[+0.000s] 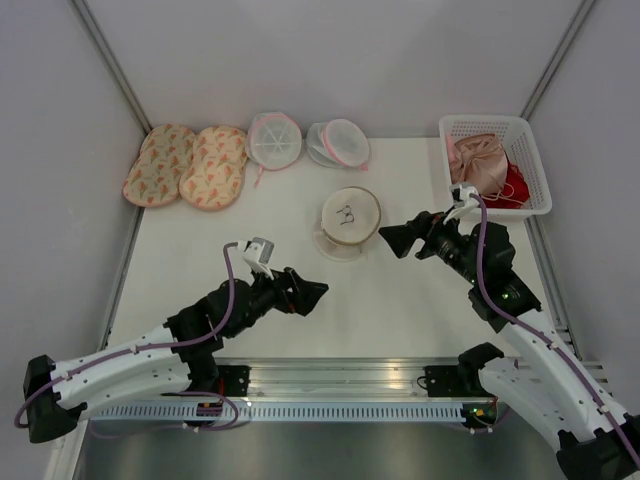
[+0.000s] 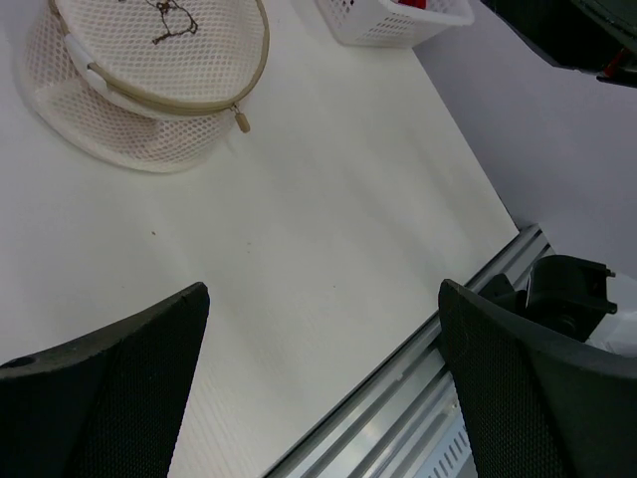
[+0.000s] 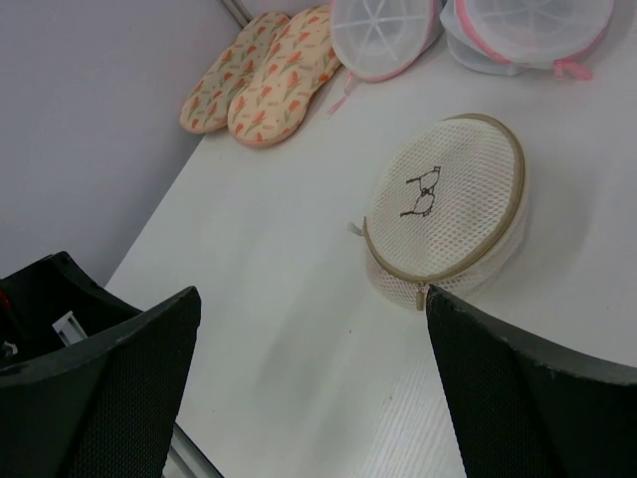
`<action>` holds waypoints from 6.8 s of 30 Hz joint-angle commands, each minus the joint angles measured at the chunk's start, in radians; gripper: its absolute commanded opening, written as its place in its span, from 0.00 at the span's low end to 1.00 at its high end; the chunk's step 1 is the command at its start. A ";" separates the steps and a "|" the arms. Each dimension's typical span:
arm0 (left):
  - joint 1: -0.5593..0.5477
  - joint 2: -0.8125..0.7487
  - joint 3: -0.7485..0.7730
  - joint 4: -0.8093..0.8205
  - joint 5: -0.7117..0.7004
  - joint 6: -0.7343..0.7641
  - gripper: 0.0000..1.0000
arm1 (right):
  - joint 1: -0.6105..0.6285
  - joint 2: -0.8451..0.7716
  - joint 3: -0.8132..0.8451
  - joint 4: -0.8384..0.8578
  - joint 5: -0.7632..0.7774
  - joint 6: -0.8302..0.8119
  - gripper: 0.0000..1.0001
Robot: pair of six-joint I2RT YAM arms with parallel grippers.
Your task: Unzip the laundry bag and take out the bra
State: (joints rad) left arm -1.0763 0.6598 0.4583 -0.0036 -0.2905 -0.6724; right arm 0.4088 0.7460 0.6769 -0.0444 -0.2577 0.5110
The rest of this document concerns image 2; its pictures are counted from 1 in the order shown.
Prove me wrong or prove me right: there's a cream mesh laundry bag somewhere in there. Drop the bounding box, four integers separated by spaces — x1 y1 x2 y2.
18 0 270 173

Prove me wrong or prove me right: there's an aluminium front rail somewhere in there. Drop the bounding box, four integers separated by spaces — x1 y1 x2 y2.
258 223 556 478

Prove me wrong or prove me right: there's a red bra in basket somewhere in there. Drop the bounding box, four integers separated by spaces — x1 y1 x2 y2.
396 0 427 10

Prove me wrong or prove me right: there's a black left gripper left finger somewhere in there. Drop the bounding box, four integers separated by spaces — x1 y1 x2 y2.
1 283 210 477

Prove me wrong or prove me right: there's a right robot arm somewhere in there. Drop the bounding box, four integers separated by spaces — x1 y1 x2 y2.
486 1 636 358

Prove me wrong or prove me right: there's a white plastic basket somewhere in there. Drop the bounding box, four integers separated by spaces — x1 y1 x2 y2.
317 0 475 49

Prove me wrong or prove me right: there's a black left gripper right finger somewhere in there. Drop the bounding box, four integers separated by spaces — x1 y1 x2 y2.
438 280 636 477

